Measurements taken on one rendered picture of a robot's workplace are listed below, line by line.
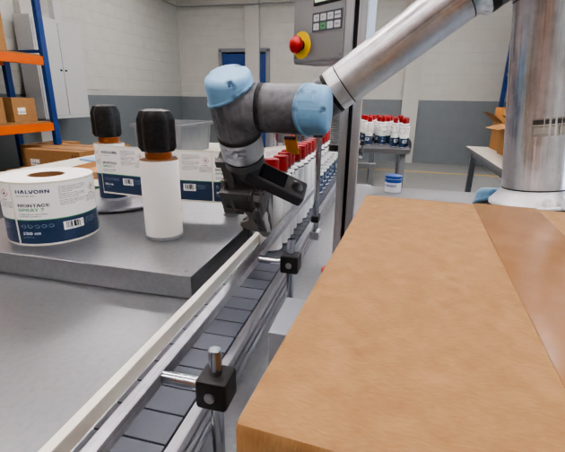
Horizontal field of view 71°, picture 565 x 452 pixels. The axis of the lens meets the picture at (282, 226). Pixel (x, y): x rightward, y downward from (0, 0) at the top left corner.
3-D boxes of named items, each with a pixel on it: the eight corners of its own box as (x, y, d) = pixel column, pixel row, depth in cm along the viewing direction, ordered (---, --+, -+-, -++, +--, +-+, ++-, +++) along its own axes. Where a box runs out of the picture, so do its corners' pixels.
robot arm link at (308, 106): (338, 85, 65) (274, 84, 68) (327, 81, 55) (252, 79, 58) (334, 134, 68) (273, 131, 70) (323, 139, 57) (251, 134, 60)
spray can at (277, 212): (263, 244, 93) (263, 156, 87) (284, 246, 92) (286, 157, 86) (256, 251, 88) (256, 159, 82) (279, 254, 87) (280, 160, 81)
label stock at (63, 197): (-7, 248, 88) (-22, 184, 83) (25, 221, 106) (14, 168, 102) (91, 242, 92) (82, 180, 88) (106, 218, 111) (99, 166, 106)
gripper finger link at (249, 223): (246, 233, 87) (239, 203, 80) (273, 236, 86) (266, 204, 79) (242, 244, 85) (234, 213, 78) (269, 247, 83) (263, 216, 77)
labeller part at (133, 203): (105, 187, 146) (105, 185, 146) (182, 194, 139) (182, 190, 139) (37, 209, 118) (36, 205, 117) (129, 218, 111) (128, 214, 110)
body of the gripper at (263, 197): (236, 189, 83) (223, 142, 74) (275, 193, 81) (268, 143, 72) (224, 215, 78) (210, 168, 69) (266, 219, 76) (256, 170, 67)
